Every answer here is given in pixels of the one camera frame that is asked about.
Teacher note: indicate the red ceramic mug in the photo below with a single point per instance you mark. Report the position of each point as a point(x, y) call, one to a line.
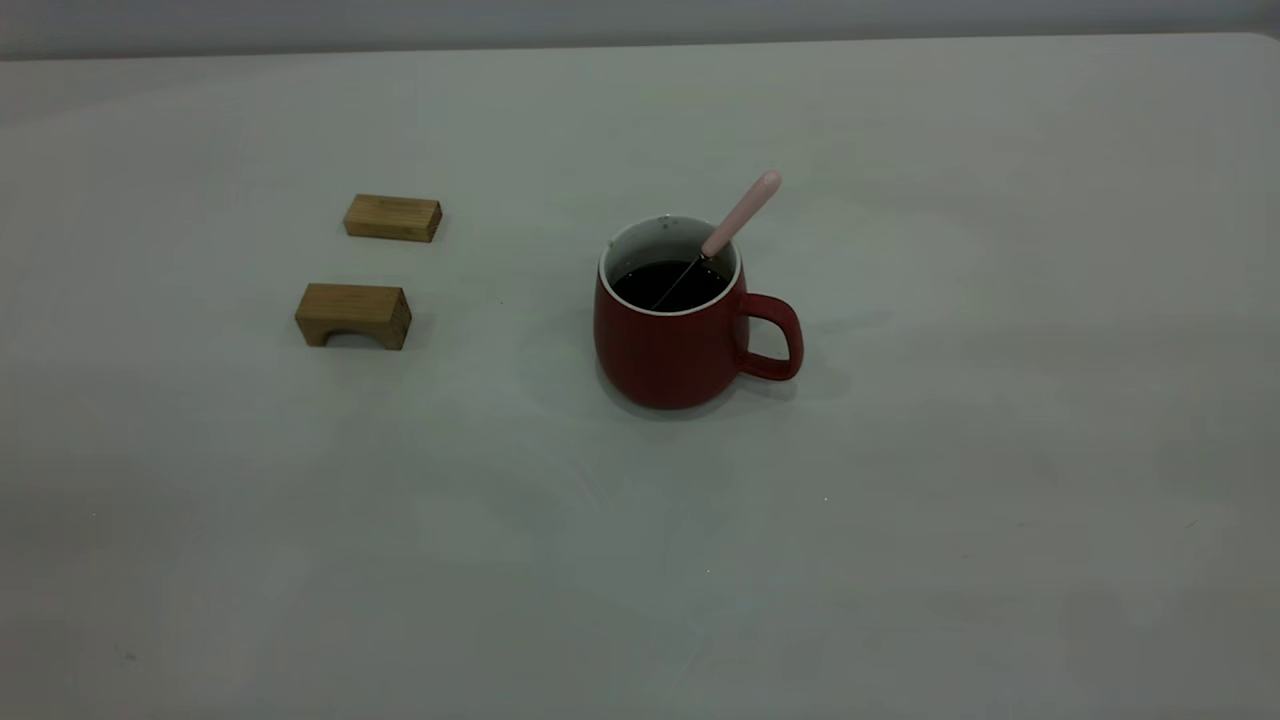
point(670, 355)

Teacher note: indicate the flat wooden block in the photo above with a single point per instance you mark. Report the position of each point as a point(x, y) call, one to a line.
point(392, 218)

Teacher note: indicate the arched wooden block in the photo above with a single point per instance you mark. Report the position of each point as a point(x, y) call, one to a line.
point(352, 303)

